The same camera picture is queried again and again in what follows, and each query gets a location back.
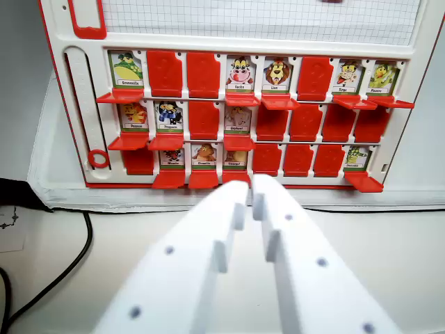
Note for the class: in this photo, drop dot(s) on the red flap of giraffe window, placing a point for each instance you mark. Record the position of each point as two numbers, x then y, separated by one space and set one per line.
314 78

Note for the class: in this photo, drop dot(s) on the white printed paper card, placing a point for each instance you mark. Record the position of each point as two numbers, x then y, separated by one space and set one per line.
10 229

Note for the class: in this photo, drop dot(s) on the red and white game board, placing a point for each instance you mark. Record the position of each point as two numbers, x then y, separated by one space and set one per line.
260 45

